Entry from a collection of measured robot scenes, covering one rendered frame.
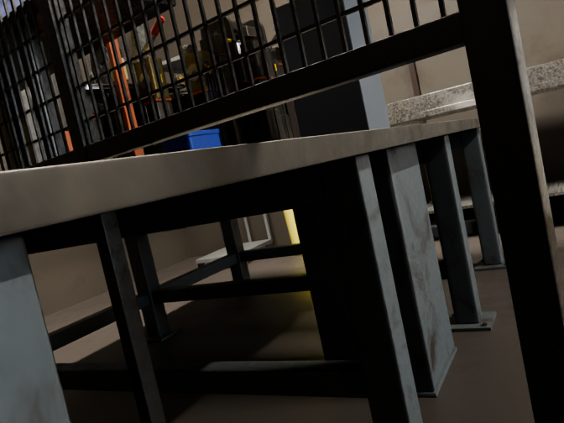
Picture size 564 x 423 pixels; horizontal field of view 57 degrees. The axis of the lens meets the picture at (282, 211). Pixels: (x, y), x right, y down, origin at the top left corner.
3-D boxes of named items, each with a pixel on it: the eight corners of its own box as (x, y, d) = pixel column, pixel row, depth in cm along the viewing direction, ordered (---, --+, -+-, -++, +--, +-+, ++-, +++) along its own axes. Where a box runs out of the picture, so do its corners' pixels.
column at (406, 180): (456, 350, 163) (416, 141, 157) (436, 397, 136) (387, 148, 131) (364, 352, 178) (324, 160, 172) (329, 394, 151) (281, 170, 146)
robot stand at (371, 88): (391, 133, 155) (364, -3, 152) (370, 135, 138) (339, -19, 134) (331, 146, 165) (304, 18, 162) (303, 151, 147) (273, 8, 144)
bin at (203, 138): (201, 172, 132) (192, 137, 131) (228, 164, 126) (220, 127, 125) (167, 178, 124) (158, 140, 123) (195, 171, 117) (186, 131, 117)
